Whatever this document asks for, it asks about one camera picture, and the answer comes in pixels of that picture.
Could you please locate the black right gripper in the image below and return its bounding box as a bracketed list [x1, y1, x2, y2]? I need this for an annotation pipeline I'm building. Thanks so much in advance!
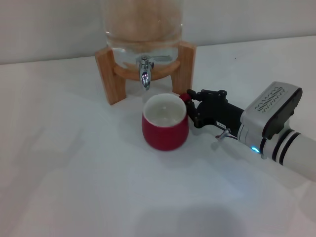
[185, 88, 245, 133]

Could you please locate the red ceramic cup white inside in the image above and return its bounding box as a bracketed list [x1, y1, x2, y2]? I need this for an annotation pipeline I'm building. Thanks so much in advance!
[141, 93, 192, 151]

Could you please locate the chrome faucet tap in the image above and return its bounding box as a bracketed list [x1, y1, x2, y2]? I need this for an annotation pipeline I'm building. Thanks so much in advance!
[137, 55, 172, 91]

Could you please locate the wooden dispenser stand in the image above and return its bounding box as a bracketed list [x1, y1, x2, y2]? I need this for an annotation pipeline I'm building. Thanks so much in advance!
[95, 41, 198, 106]

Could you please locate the glass water dispenser jar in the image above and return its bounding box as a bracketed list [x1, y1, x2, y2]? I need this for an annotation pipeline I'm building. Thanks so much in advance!
[101, 0, 185, 81]

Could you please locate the right wrist cable plug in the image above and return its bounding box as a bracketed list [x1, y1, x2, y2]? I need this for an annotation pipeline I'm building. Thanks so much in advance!
[215, 128, 239, 143]

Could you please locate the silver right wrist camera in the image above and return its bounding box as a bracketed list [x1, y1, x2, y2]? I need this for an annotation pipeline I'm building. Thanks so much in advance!
[240, 81, 303, 140]

